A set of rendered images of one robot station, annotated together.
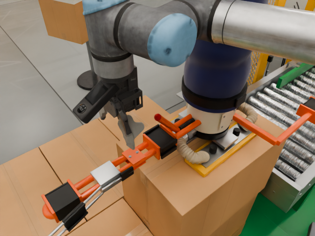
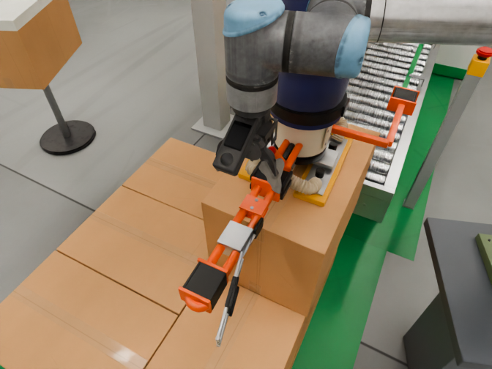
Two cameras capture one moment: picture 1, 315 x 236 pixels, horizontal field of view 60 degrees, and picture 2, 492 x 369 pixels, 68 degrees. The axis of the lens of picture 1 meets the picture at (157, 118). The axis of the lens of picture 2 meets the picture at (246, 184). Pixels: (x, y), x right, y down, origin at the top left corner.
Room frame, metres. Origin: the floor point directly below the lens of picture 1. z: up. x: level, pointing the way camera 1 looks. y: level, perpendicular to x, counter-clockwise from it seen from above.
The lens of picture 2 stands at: (0.02, 0.33, 1.79)
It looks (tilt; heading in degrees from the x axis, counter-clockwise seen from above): 47 degrees down; 336
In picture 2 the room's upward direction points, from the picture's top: straight up
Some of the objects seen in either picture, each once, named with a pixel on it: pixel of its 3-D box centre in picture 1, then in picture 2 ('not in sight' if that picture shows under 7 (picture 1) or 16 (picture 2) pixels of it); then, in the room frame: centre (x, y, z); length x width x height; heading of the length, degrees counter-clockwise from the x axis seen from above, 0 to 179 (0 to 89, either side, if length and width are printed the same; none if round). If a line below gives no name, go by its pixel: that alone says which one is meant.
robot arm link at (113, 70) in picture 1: (112, 61); (250, 89); (0.54, 0.10, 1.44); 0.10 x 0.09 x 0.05; 39
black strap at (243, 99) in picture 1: (214, 85); (307, 97); (0.79, -0.20, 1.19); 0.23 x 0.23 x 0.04
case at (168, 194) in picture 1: (199, 167); (293, 202); (0.77, -0.19, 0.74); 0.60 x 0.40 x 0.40; 128
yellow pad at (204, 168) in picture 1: (224, 142); (326, 162); (0.72, -0.26, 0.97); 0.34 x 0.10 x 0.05; 130
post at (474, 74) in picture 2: not in sight; (438, 144); (0.99, -1.23, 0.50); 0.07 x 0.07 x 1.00; 39
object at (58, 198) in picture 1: (63, 200); (204, 285); (0.41, 0.26, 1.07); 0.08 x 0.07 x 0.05; 130
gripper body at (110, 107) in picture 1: (119, 90); (252, 125); (0.54, 0.09, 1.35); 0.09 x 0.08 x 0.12; 129
